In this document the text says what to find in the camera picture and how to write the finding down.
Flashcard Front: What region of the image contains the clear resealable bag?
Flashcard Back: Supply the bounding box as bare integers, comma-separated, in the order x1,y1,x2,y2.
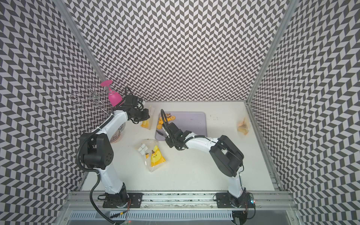
237,115,251,136

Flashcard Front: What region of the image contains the ribbed glass bowl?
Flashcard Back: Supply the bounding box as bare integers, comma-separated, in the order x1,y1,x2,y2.
110,123,126,143

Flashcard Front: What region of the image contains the clear bag yellow chick print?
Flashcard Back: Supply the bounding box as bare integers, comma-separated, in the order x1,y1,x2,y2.
137,139,167,172

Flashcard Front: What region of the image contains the lilac plastic tray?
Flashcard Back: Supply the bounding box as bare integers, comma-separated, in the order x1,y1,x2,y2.
165,111,207,136

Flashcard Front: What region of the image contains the pink upside-down wine glass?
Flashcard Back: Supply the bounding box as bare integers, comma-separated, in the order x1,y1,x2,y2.
100,80,123,107

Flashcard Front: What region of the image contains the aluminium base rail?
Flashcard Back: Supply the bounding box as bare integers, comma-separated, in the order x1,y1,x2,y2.
64,191,299,212

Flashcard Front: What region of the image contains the chrome glass drying rack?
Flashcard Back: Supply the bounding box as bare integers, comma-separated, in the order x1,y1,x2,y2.
70,84,112,118

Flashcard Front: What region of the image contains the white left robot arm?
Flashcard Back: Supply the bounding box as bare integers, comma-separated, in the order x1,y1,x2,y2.
76,94,150,195

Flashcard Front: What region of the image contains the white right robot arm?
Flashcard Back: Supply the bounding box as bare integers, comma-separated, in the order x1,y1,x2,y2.
163,123,244,198

